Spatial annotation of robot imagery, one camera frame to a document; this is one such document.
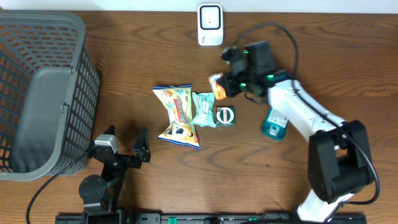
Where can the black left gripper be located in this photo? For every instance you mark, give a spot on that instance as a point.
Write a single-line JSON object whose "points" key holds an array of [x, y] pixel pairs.
{"points": [[143, 154]]}

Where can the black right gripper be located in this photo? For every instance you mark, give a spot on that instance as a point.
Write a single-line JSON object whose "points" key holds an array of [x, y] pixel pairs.
{"points": [[227, 82]]}

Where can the orange tissue pack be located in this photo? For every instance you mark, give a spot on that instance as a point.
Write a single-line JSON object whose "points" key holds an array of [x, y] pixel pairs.
{"points": [[217, 89]]}

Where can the green round-logo box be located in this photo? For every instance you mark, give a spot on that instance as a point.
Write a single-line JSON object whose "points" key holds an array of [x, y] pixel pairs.
{"points": [[225, 116]]}

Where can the teal wet wipes pack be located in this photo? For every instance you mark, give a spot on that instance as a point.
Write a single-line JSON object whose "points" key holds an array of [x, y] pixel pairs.
{"points": [[204, 103]]}

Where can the blue mouthwash bottle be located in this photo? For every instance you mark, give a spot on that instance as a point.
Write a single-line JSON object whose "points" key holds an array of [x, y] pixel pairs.
{"points": [[275, 125]]}

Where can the yellow snack bag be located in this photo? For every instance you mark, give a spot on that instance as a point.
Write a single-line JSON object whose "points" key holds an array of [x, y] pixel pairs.
{"points": [[177, 100]]}

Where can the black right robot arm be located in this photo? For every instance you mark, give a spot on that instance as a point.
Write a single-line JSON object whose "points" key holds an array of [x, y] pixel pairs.
{"points": [[339, 158]]}

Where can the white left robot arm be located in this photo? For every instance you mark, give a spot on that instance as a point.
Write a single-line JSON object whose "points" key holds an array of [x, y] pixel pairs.
{"points": [[100, 193]]}

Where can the white barcode scanner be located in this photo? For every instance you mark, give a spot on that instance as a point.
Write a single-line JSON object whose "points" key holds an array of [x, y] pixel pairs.
{"points": [[210, 24]]}

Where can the grey plastic shopping basket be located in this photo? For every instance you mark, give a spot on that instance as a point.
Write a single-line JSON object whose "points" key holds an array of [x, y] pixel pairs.
{"points": [[49, 94]]}

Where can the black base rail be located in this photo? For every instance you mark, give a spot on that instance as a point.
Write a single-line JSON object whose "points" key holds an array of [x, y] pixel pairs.
{"points": [[155, 218]]}

